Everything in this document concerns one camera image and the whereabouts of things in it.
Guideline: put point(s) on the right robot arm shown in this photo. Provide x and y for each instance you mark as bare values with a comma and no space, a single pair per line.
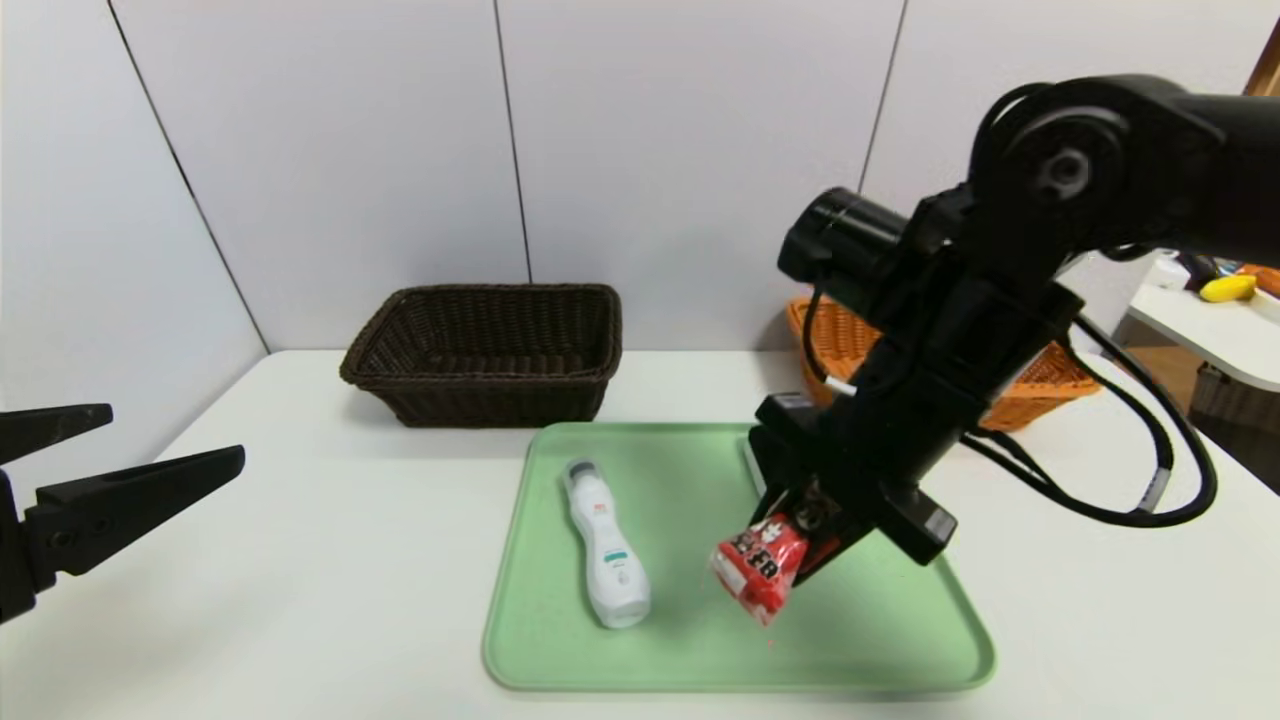
1100,170

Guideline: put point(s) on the green plastic tray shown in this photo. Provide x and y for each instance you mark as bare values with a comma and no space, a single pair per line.
650,650

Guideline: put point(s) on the orange background packet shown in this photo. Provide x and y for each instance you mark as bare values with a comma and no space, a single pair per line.
1265,280

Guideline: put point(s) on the white background cup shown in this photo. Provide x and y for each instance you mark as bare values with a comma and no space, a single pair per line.
1167,274

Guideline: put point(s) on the white background table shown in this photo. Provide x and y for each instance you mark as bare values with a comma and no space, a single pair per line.
1220,335

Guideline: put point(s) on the red snack packet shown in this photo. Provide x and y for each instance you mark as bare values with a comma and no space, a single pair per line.
760,570

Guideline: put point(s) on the dark brown wicker basket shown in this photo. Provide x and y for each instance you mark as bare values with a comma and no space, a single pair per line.
480,395

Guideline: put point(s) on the wooden background shelf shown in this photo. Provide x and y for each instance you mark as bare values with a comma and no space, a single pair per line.
1268,65

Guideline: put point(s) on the yellow toy banana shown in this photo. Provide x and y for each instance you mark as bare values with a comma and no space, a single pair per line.
1225,289

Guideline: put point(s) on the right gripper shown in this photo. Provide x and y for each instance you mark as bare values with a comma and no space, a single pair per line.
880,500

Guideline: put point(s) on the grey wicker background basket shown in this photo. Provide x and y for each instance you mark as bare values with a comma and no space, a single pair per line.
1235,395

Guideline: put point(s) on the black slanted background object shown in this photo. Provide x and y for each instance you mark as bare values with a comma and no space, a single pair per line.
1200,272

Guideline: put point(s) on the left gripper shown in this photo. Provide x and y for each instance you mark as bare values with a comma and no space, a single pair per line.
8,545

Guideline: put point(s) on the white plastic bottle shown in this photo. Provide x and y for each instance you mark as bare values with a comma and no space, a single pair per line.
610,560

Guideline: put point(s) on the orange wicker basket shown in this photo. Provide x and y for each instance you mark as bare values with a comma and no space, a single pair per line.
1042,395

